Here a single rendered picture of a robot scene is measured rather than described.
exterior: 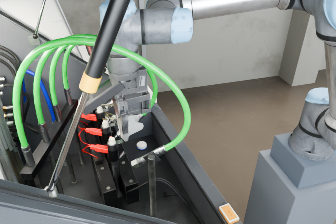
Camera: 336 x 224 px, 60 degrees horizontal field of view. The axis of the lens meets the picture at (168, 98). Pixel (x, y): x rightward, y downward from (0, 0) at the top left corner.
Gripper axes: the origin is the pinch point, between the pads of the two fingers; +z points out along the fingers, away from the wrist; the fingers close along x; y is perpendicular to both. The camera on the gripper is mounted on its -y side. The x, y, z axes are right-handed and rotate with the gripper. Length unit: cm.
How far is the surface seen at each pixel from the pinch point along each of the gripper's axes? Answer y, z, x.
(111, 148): -3.5, 1.4, -1.2
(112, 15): -6, -42, -33
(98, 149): -6.7, 3.3, 1.9
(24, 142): -22.6, -6.7, -0.6
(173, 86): 8.3, -21.6, -14.6
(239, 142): 114, 113, 90
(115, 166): -3.3, 8.7, -0.8
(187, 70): 113, 91, 188
